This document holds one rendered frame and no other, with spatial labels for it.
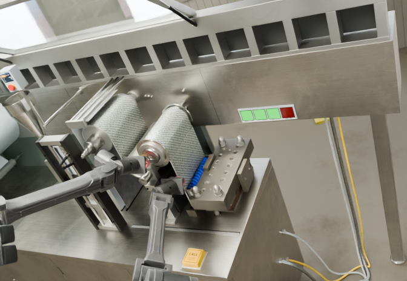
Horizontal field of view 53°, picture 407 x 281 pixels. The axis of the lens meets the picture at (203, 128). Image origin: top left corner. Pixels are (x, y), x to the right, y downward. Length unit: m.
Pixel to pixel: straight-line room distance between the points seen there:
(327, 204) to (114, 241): 1.56
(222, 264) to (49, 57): 1.29
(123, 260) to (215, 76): 0.87
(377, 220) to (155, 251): 1.80
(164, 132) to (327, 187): 1.66
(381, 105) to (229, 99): 0.60
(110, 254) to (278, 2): 1.25
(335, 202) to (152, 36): 1.77
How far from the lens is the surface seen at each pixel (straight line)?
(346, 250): 2.69
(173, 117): 1.74
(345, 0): 1.48
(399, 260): 2.59
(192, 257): 1.66
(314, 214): 2.90
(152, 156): 1.66
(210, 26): 1.63
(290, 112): 1.72
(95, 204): 1.93
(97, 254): 1.95
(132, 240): 1.90
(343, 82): 1.61
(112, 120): 1.78
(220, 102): 1.80
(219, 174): 1.77
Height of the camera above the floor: 2.12
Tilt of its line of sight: 31 degrees down
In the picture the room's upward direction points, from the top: 23 degrees counter-clockwise
